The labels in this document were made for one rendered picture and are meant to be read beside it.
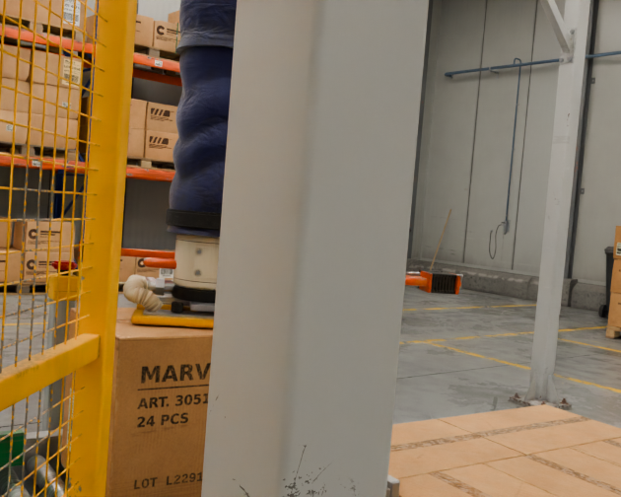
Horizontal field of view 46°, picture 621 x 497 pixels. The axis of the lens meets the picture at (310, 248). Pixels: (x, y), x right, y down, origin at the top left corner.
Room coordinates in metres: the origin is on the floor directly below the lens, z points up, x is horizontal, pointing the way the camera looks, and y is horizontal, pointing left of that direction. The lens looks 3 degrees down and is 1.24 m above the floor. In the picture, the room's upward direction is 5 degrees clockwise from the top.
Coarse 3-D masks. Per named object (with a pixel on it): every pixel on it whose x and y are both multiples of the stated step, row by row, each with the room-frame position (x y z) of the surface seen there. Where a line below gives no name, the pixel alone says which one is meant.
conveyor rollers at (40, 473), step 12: (12, 468) 1.79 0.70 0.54; (48, 468) 1.78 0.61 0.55; (0, 480) 1.71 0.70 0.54; (12, 480) 1.69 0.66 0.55; (36, 480) 1.76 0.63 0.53; (48, 480) 1.72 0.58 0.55; (60, 480) 1.72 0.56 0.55; (0, 492) 1.69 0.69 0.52; (12, 492) 1.64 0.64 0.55; (24, 492) 1.63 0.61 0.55; (48, 492) 1.68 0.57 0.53; (60, 492) 1.65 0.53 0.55
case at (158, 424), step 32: (128, 320) 1.70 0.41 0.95; (128, 352) 1.50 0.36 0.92; (160, 352) 1.54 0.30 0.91; (192, 352) 1.58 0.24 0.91; (128, 384) 1.51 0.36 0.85; (160, 384) 1.54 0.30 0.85; (192, 384) 1.58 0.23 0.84; (64, 416) 1.82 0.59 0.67; (128, 416) 1.51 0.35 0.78; (160, 416) 1.55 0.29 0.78; (192, 416) 1.59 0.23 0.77; (128, 448) 1.51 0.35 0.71; (160, 448) 1.55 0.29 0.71; (192, 448) 1.59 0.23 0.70; (128, 480) 1.51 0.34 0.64; (160, 480) 1.55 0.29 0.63; (192, 480) 1.59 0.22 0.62
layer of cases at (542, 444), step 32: (480, 416) 2.62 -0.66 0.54; (512, 416) 2.65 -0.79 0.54; (544, 416) 2.69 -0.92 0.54; (576, 416) 2.73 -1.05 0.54; (416, 448) 2.20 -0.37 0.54; (448, 448) 2.22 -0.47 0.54; (480, 448) 2.25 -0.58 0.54; (512, 448) 2.27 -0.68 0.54; (544, 448) 2.30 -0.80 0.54; (576, 448) 2.32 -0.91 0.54; (608, 448) 2.35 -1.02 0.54; (416, 480) 1.92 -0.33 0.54; (448, 480) 1.94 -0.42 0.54; (480, 480) 1.96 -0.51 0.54; (512, 480) 1.98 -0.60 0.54; (544, 480) 2.00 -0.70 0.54; (576, 480) 2.02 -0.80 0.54; (608, 480) 2.04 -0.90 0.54
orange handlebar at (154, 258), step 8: (128, 248) 2.02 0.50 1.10; (136, 256) 2.02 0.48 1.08; (144, 256) 2.02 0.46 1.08; (152, 256) 2.03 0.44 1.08; (160, 256) 2.03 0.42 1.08; (168, 256) 2.03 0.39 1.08; (144, 264) 1.77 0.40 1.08; (152, 264) 1.75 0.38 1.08; (160, 264) 1.76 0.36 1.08; (168, 264) 1.76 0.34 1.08; (408, 280) 1.86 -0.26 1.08; (416, 280) 1.87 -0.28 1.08; (424, 280) 1.87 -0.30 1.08
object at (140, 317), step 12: (144, 312) 1.66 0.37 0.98; (156, 312) 1.68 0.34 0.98; (168, 312) 1.69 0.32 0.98; (180, 312) 1.69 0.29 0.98; (192, 312) 1.73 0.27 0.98; (204, 312) 1.74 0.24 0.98; (156, 324) 1.65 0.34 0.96; (168, 324) 1.65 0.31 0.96; (180, 324) 1.65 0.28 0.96; (192, 324) 1.66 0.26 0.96; (204, 324) 1.66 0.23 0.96
